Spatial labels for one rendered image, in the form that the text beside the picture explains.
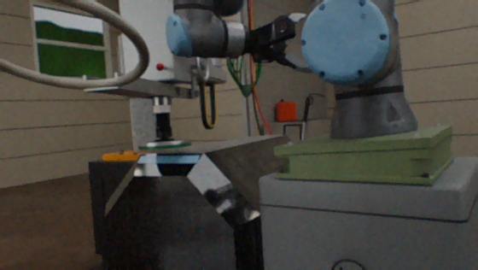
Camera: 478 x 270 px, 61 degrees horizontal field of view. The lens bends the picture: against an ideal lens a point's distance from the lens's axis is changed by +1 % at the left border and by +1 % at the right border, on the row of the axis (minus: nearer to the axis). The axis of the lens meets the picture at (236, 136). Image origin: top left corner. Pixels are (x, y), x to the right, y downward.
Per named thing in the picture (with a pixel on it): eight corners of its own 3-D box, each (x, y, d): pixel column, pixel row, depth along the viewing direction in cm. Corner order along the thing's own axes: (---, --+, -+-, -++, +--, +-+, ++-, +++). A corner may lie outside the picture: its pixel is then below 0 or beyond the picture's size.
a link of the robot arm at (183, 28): (175, 6, 85) (175, 55, 86) (229, 12, 90) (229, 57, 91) (162, 14, 93) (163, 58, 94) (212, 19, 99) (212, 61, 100)
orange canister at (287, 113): (272, 125, 535) (271, 99, 534) (289, 122, 577) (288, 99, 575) (287, 124, 523) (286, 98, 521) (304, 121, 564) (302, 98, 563)
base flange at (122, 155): (99, 161, 275) (98, 153, 275) (148, 152, 318) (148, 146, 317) (154, 161, 251) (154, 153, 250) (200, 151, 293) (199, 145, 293)
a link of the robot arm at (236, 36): (226, 12, 92) (230, 54, 91) (245, 14, 94) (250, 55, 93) (212, 28, 100) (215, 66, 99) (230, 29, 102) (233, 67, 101)
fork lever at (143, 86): (162, 102, 197) (161, 91, 197) (201, 99, 192) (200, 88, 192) (73, 92, 130) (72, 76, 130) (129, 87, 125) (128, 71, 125)
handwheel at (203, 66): (191, 85, 189) (189, 52, 188) (212, 83, 186) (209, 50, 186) (179, 83, 174) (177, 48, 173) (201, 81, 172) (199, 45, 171)
